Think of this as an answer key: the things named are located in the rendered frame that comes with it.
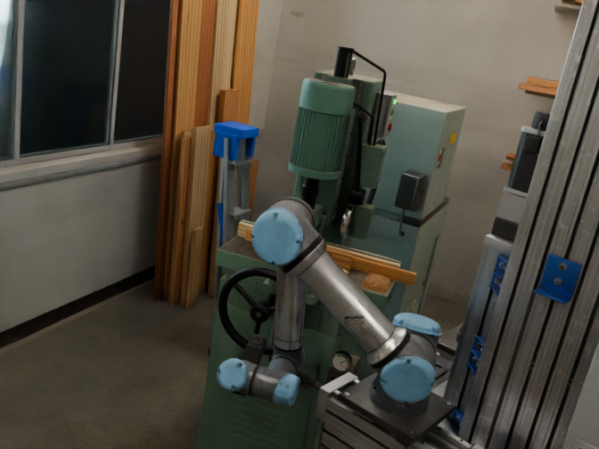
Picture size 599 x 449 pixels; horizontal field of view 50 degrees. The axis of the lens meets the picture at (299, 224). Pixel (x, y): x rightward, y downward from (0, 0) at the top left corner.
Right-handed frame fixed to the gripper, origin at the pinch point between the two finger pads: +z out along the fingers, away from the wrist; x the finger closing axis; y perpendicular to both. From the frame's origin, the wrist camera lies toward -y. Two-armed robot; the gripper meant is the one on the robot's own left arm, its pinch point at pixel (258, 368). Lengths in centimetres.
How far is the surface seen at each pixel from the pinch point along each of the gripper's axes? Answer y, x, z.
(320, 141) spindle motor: -74, 1, 6
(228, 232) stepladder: -55, -49, 107
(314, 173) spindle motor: -64, 0, 11
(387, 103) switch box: -101, 17, 30
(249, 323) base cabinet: -12.9, -12.6, 32.7
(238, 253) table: -34.7, -20.3, 22.7
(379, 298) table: -29.7, 29.4, 18.6
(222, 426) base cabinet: 25, -17, 54
